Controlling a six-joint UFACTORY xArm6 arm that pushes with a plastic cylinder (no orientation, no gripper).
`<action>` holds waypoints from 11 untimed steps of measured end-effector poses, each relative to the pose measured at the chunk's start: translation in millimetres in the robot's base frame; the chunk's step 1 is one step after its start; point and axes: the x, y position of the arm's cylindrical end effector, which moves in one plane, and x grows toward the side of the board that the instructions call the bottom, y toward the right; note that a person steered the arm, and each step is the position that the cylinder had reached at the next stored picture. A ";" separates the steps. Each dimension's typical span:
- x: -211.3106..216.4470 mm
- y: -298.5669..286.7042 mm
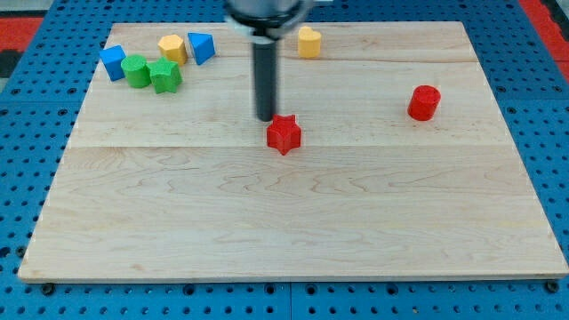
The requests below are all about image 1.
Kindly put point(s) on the wooden board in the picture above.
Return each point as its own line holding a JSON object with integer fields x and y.
{"x": 183, "y": 188}

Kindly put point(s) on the green star block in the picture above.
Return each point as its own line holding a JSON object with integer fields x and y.
{"x": 164, "y": 75}

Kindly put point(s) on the blue cube block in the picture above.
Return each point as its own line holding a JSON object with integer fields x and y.
{"x": 112, "y": 58}

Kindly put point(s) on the red cylinder block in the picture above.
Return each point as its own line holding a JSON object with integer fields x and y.
{"x": 424, "y": 102}

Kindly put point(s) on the yellow hexagon block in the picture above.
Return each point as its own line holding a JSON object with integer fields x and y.
{"x": 173, "y": 48}

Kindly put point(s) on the blue triangle block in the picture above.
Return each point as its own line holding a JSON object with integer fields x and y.
{"x": 202, "y": 47}

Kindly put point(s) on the yellow heart block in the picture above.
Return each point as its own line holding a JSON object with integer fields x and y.
{"x": 309, "y": 42}

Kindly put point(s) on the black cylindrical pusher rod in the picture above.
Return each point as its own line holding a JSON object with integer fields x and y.
{"x": 264, "y": 68}

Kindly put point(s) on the green cylinder block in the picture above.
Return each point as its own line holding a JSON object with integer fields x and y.
{"x": 136, "y": 71}

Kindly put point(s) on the red star block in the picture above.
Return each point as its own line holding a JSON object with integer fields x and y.
{"x": 284, "y": 134}

